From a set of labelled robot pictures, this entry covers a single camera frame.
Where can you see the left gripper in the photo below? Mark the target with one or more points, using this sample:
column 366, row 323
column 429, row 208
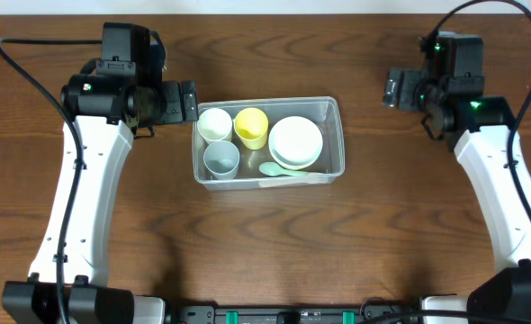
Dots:
column 174, row 103

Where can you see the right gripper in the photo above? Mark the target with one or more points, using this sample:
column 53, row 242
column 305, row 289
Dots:
column 406, row 90

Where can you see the cream plastic cup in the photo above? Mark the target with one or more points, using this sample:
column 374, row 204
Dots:
column 215, row 125

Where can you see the grey plastic cup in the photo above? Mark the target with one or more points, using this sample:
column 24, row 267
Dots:
column 222, row 159

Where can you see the yellow plastic cup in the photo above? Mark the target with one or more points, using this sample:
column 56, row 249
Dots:
column 251, row 125

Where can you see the clear plastic container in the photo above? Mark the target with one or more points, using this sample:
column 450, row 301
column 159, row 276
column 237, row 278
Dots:
column 322, row 110

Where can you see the white plastic bowl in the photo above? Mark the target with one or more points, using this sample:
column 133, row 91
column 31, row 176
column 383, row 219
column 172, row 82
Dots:
column 295, row 139

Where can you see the mint green plastic spoon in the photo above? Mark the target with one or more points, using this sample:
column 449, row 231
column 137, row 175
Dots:
column 274, row 169

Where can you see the pink plastic fork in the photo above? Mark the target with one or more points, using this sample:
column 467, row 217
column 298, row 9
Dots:
column 311, row 179

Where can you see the yellow plastic bowl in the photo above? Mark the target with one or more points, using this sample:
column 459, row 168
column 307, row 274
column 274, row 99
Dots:
column 293, row 166

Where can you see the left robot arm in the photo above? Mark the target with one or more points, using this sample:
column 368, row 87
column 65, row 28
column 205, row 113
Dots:
column 103, row 106

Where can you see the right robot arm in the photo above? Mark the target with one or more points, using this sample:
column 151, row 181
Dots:
column 476, row 130

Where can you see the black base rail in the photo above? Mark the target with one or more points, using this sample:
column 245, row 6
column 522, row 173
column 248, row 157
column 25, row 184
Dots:
column 212, row 314

